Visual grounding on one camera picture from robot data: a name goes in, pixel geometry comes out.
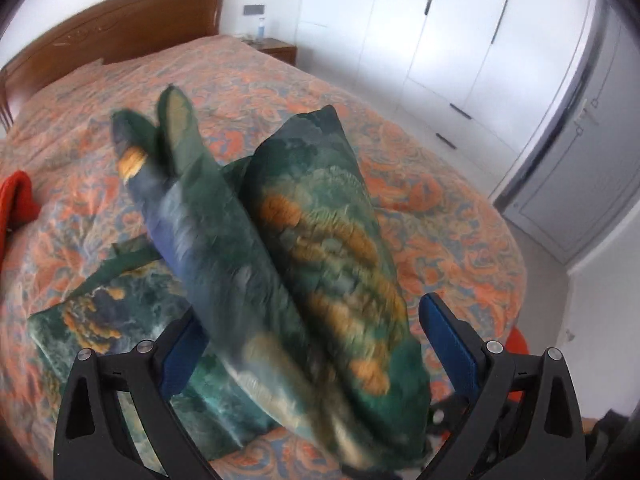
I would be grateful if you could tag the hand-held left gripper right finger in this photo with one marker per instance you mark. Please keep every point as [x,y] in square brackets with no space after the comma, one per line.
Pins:
[450,345]

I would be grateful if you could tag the white wardrobe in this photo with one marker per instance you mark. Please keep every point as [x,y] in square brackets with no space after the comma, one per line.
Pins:
[440,35]

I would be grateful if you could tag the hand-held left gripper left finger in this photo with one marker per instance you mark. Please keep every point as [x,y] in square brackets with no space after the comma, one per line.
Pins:
[182,355]

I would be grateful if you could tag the grey room door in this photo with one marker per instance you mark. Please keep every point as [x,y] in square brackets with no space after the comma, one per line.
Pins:
[575,160]

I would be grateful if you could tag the orange fleece pants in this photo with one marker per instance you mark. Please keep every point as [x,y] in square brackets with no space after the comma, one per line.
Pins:
[517,342]

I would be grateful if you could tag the wooden nightstand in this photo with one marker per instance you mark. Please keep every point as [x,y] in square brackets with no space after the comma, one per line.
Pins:
[275,50]

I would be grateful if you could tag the wooden headboard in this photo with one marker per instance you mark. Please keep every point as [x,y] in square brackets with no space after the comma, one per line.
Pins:
[110,25]

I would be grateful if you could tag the orange knit sweater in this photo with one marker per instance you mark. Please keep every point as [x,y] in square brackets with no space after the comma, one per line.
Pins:
[17,205]

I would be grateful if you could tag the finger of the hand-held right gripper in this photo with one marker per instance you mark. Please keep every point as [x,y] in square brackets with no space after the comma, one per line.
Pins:
[445,417]

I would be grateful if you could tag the green patterned jacket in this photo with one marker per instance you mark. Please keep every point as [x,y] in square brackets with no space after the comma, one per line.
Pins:
[310,210]

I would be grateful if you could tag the bed with floral quilt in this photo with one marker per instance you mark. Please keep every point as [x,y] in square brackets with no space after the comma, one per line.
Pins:
[440,200]

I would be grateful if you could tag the clear plastic bottle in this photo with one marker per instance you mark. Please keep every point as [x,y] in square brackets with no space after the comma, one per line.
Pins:
[260,30]

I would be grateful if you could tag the grey wall switch panel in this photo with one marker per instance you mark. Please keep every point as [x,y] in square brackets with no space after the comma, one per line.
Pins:
[254,9]

